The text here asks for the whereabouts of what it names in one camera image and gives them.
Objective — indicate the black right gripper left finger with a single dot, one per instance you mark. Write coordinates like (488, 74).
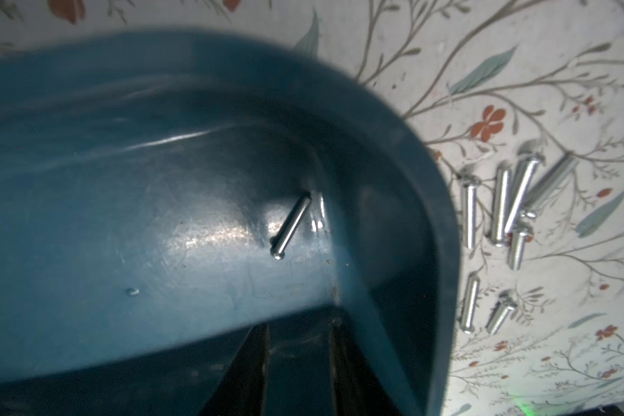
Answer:
(242, 391)

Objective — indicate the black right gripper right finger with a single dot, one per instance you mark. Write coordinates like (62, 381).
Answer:
(356, 388)

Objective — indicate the silver screw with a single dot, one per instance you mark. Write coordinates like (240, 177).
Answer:
(500, 206)
(526, 168)
(536, 197)
(505, 306)
(469, 304)
(468, 190)
(520, 233)
(281, 241)

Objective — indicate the teal plastic tray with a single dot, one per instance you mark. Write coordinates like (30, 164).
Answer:
(142, 179)

